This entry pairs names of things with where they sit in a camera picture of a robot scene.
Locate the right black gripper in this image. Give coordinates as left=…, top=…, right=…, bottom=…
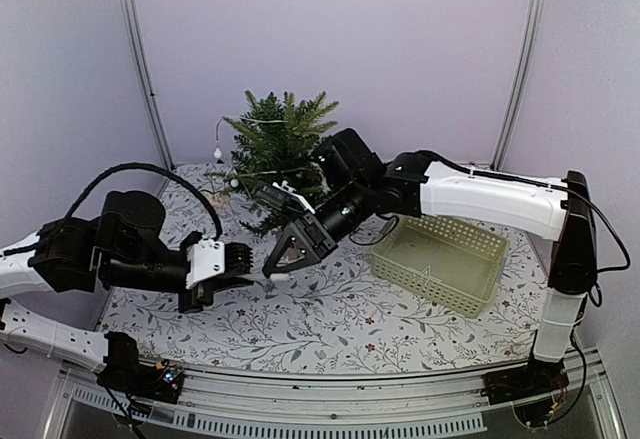
left=263, top=176, right=374, bottom=275

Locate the white ball light garland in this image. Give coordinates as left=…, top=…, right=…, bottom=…
left=219, top=115, right=337, bottom=195

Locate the small green christmas tree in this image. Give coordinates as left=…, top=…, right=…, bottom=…
left=210, top=90, right=339, bottom=237

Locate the pale green plastic basket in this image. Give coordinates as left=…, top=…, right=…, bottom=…
left=372, top=216, right=509, bottom=319

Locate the wooden heart ornament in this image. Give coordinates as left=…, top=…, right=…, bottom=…
left=203, top=190, right=232, bottom=211

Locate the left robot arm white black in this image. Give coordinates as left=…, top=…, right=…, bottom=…
left=1, top=191, right=252, bottom=393

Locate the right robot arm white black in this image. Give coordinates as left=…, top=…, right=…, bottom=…
left=262, top=128, right=598, bottom=395

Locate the floral white tablecloth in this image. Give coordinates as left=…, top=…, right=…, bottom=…
left=97, top=160, right=566, bottom=376

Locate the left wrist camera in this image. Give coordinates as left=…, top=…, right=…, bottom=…
left=185, top=239, right=253, bottom=290

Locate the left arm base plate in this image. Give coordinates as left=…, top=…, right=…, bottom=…
left=97, top=360, right=185, bottom=404

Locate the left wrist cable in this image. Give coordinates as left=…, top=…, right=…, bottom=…
left=62, top=161, right=225, bottom=240

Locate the front aluminium rail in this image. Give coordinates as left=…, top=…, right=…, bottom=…
left=43, top=348, right=627, bottom=438

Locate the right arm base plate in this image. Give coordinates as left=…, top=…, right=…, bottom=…
left=480, top=363, right=569, bottom=405

